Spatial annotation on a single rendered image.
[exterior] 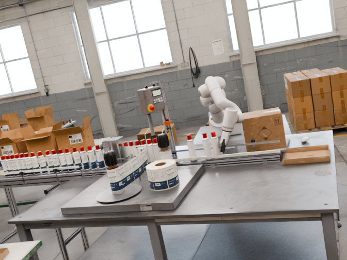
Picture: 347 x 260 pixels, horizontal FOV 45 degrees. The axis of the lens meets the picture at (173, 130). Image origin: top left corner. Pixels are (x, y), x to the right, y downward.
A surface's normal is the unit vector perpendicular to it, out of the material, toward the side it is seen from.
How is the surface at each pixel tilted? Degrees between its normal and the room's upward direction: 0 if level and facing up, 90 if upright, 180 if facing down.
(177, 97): 90
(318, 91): 91
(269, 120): 90
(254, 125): 90
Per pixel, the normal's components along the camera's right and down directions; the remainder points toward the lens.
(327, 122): -0.15, 0.29
